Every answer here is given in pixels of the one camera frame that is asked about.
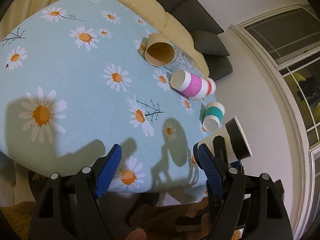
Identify black white paper cup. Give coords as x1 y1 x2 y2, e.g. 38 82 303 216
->
193 116 252 168

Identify brown paper cup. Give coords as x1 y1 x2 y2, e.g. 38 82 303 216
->
144 33 175 67

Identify red sleeve paper cup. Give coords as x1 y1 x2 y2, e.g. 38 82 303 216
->
205 77 216 96

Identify dark grey sofa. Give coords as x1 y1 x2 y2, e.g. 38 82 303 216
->
156 0 233 81

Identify right dark throw pillow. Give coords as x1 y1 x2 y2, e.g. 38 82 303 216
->
190 31 230 56

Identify hanging dark clothes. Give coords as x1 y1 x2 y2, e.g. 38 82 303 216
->
297 76 320 108

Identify pink sleeve paper cup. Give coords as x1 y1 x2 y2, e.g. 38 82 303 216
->
170 69 208 101

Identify teal sleeve paper cup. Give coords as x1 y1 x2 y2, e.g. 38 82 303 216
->
202 102 225 132

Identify left hand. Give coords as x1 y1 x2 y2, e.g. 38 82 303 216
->
125 228 147 240

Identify white framed window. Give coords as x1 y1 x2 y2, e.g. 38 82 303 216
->
229 4 319 239

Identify clear glass jar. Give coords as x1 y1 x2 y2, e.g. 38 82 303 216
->
164 46 197 73

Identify cream fleece sofa cover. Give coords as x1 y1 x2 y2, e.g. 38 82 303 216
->
117 0 209 77

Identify daisy print blue tablecloth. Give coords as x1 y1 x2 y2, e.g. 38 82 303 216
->
1 0 206 192

